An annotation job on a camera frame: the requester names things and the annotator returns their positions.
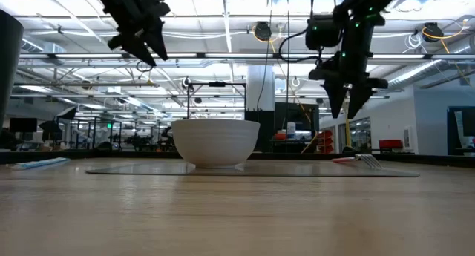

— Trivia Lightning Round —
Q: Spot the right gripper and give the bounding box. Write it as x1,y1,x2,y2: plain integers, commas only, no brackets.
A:
307,50,389,121

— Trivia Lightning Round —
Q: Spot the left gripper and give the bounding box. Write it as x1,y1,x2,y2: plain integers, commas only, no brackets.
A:
92,0,171,68

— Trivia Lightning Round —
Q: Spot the red-handled metal fork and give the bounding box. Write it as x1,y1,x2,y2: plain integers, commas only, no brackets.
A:
331,154,384,171

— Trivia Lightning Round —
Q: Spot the white bowl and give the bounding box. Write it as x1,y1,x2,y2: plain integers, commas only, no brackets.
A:
171,118,261,169

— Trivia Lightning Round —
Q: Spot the black cup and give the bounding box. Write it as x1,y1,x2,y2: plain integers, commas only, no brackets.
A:
0,9,24,133

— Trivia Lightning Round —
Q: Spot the red shelf unit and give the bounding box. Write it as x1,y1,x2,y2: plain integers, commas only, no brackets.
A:
316,128,335,154

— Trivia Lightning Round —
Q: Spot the dark cabinet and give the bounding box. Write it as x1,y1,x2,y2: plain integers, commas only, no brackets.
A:
244,102,321,154

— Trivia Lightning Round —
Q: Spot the red storage bin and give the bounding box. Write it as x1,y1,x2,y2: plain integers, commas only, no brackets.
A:
378,139,404,151

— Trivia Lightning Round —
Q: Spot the beige mat with grey border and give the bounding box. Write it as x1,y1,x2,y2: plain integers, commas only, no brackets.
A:
84,163,420,178

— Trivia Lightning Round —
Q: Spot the white building column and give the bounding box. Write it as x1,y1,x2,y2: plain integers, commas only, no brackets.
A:
246,65,276,112

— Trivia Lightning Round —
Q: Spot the blue-framed panel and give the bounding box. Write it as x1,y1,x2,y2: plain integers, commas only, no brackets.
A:
446,105,475,156

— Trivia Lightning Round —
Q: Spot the dark background monitor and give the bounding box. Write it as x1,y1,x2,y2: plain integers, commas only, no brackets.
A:
9,117,39,134

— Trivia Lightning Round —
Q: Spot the yellow hanging cord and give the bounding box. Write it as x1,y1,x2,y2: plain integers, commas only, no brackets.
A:
344,107,353,149

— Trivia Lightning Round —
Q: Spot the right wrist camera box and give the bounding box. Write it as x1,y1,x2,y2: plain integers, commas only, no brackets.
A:
306,14,343,51

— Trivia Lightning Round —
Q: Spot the black background station frame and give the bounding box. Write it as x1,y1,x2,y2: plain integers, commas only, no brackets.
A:
186,81,247,119

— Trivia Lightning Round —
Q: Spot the silver ventilation duct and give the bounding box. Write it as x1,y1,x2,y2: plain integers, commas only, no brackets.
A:
385,35,475,94

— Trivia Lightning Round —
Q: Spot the black ceiling cable reel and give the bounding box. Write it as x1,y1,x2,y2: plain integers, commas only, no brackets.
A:
422,22,445,44
254,21,272,42

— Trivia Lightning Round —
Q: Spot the black aluminium table frame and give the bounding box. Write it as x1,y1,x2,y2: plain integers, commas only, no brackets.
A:
0,149,475,168

